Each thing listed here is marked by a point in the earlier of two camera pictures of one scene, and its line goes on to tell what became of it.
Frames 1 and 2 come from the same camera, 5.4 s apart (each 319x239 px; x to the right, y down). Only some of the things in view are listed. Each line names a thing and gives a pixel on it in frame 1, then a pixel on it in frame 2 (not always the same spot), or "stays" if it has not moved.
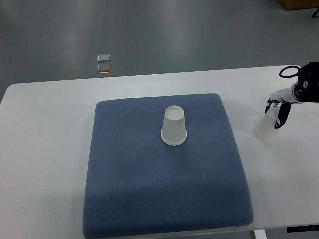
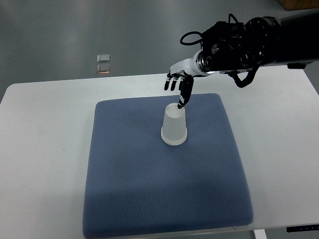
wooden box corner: x=292 y=5 stays
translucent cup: x=264 y=130 to x=174 y=131
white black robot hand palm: x=285 y=94 to x=190 y=66
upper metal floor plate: x=103 y=58 stays
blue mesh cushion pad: x=137 y=184 stays
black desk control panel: x=304 y=228 stays
